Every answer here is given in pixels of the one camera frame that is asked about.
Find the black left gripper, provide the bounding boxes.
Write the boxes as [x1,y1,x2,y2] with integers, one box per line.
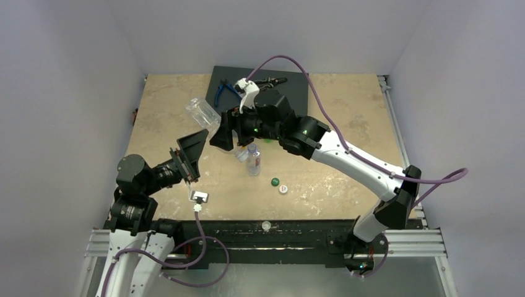
[142,127,207,195]

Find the clear bottle white cap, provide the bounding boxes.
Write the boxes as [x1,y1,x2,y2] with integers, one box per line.
[185,98,248,163]

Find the clear bottle with label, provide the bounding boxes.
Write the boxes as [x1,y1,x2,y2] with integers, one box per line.
[246,144,261,176]

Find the white red water bottle cap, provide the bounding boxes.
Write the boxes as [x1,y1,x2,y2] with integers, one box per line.
[279,184,288,194]

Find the white juice bottle cap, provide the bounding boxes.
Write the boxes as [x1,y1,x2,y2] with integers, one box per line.
[261,221,271,231]

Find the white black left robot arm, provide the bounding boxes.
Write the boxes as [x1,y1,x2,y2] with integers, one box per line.
[96,129,209,296]

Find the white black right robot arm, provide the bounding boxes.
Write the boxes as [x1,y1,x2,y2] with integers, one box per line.
[209,90,421,252]

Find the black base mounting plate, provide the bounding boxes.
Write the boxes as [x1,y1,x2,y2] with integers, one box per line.
[102,219,388,272]

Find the dark grey network switch box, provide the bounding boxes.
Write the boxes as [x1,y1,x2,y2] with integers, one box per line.
[205,66,309,116]

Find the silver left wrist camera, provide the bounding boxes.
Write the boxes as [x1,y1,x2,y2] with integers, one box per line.
[189,191,209,212]

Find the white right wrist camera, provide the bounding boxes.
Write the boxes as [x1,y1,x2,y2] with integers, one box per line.
[235,78,260,114]

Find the blue handled pliers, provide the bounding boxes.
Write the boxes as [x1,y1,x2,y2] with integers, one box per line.
[214,79,243,108]

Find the black handled pliers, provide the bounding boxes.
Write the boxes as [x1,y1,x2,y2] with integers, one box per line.
[253,77,288,90]

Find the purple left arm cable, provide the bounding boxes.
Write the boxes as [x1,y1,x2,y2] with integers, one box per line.
[100,209,208,297]

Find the aluminium side rail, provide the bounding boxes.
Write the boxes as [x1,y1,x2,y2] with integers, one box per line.
[377,75,428,229]

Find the aluminium front frame rail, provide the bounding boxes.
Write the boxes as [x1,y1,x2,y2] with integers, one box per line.
[84,230,448,257]

